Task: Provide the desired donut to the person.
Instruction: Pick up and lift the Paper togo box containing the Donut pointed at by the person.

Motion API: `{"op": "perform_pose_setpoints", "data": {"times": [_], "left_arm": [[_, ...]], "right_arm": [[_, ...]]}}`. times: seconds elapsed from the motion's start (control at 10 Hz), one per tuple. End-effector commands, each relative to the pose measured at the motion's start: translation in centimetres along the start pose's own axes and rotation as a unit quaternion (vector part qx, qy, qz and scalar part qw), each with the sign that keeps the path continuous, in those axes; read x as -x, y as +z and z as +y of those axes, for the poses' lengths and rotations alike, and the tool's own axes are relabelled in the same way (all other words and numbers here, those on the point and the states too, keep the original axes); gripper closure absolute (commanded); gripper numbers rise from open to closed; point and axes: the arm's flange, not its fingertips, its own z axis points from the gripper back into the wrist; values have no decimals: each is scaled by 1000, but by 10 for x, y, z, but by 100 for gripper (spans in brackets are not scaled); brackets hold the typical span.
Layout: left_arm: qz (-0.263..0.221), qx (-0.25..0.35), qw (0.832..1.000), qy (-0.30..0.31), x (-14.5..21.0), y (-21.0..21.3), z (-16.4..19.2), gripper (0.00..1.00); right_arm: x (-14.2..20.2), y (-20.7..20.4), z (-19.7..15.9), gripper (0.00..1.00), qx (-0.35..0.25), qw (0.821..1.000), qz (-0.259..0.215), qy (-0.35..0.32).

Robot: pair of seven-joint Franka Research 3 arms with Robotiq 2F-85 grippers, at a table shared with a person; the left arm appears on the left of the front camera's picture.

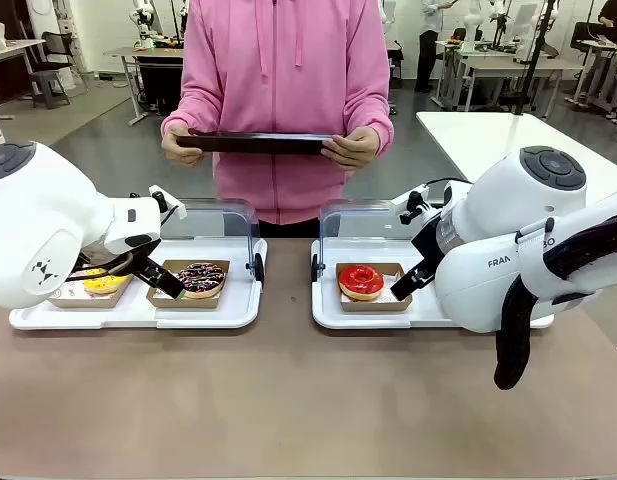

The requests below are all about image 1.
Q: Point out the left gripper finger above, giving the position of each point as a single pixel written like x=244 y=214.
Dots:
x=93 y=274
x=163 y=282

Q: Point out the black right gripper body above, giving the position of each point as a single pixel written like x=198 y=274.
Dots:
x=428 y=240

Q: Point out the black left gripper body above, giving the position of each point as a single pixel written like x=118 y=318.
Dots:
x=105 y=260

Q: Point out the brown cardboard donut box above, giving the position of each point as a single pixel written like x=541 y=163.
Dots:
x=373 y=306
x=188 y=302
x=88 y=301

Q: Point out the red glazed donut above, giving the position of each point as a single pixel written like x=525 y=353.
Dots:
x=360 y=282

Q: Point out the black serving tray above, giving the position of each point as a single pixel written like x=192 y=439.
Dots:
x=258 y=144

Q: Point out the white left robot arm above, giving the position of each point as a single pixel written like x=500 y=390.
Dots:
x=33 y=230

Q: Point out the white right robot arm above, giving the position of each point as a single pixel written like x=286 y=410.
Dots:
x=508 y=200

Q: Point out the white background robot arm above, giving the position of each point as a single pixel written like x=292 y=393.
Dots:
x=143 y=15

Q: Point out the person's right forearm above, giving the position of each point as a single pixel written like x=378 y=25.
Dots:
x=185 y=112

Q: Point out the person's left forearm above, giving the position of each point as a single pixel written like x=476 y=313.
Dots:
x=373 y=112

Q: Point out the yellow glazed donut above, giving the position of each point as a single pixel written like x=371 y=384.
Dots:
x=105 y=286

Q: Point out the chocolate donut with sprinkles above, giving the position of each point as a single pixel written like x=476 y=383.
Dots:
x=208 y=280

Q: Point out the person in pink hoodie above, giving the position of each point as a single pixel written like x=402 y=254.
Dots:
x=278 y=65

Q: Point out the person's left hand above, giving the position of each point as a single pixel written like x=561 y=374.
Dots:
x=353 y=150

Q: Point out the person's right hand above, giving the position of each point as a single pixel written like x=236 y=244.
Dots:
x=180 y=152

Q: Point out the white printed paper liner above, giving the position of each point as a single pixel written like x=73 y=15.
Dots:
x=70 y=290
x=160 y=296

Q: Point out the white display tray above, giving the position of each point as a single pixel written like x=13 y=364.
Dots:
x=208 y=315
x=328 y=310

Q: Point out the clear plastic tray lid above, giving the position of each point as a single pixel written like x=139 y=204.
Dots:
x=250 y=235
x=322 y=225

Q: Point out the white side table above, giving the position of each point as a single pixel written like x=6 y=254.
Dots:
x=468 y=145

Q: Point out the bystander in black trousers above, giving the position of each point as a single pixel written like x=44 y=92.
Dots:
x=428 y=55

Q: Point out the black cabinet under table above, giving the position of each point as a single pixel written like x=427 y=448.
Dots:
x=160 y=80

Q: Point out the grey background tables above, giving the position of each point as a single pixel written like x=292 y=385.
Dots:
x=513 y=67

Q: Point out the grey background table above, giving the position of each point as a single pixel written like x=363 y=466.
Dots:
x=128 y=51

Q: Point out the black stand pole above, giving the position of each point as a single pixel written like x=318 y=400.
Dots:
x=535 y=55

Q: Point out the white background desk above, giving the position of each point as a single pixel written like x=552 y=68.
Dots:
x=13 y=47

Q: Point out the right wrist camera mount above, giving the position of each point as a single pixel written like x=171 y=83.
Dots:
x=413 y=200

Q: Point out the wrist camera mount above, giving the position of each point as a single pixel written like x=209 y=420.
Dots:
x=163 y=202
x=413 y=200

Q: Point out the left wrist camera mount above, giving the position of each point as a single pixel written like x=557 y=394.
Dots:
x=163 y=202

